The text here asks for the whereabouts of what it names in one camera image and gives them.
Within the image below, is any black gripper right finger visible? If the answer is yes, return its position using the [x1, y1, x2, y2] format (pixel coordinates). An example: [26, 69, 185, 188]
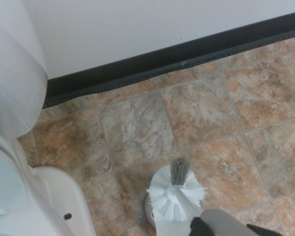
[246, 223, 284, 236]

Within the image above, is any black rubber baseboard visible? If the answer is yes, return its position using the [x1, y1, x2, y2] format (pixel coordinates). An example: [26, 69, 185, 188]
[41, 10, 295, 110]

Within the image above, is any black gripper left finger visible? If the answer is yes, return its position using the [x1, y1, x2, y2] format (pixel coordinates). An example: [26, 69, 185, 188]
[189, 216, 217, 236]

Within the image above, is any white toilet bowl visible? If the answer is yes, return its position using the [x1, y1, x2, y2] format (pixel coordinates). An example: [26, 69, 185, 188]
[0, 127, 99, 236]

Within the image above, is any white toilet brush holder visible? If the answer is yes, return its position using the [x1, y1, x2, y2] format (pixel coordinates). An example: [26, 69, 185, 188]
[143, 193, 205, 236]

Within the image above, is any white toilet brush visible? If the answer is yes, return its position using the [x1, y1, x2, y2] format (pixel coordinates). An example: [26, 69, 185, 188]
[146, 157, 252, 236]

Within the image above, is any white toilet tank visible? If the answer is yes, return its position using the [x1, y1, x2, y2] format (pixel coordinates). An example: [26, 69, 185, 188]
[0, 0, 49, 141]

